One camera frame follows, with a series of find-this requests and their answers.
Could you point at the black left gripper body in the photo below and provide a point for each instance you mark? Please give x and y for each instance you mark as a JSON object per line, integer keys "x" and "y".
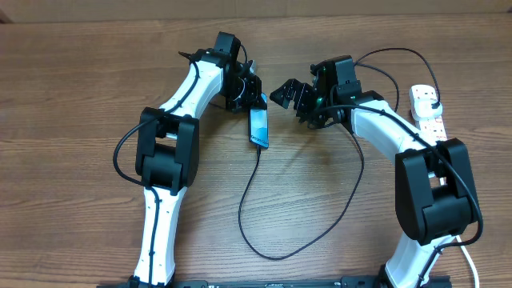
{"x": 242, "y": 94}

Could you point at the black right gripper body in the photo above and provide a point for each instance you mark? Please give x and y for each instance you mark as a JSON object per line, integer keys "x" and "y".
{"x": 311, "y": 106}

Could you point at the dark blue Galaxy smartphone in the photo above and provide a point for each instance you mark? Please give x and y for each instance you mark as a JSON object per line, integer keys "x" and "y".
{"x": 258, "y": 127}

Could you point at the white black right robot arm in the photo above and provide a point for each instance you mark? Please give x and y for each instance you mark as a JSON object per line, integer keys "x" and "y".
{"x": 435, "y": 195}

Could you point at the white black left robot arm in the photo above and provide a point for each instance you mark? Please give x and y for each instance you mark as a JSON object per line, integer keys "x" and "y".
{"x": 167, "y": 154}

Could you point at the white charger plug adapter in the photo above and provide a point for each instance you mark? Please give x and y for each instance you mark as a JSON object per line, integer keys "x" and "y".
{"x": 425, "y": 109}

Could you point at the white power extension strip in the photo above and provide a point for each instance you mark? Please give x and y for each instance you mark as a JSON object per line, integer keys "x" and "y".
{"x": 427, "y": 119}

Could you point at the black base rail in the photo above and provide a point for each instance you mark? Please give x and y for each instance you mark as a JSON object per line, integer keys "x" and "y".
{"x": 344, "y": 282}

